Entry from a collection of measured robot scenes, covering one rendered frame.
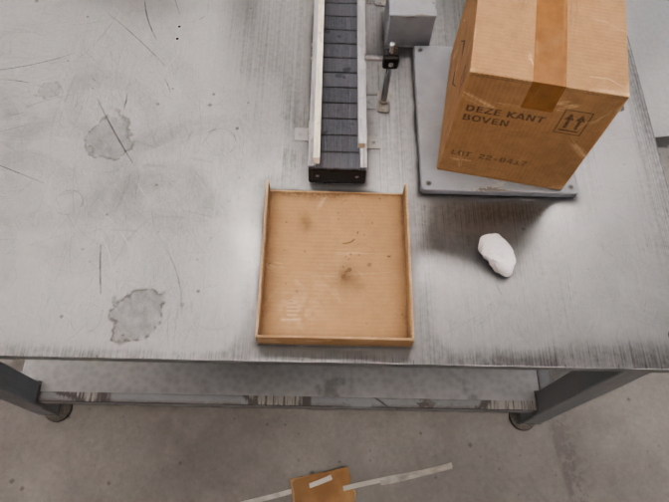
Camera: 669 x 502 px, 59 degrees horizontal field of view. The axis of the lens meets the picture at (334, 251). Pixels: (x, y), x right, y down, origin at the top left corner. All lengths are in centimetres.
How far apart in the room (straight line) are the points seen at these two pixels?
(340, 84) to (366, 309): 46
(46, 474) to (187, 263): 103
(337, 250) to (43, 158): 60
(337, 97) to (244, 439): 106
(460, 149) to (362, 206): 21
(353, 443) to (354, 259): 86
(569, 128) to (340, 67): 47
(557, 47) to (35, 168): 96
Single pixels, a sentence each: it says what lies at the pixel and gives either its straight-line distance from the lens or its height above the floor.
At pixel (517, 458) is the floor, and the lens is 190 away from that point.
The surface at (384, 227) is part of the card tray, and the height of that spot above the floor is 83.
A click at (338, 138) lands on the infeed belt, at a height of 88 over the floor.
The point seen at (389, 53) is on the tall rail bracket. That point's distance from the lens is 115.
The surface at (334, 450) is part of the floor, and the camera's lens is 181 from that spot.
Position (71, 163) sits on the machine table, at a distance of 125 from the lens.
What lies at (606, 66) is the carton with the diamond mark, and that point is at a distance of 103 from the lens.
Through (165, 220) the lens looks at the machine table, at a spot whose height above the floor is 83.
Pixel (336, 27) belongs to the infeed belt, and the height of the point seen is 88.
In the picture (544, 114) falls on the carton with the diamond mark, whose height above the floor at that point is 105.
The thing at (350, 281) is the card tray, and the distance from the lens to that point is 104.
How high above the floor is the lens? 180
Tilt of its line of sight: 65 degrees down
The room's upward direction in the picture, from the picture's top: 4 degrees clockwise
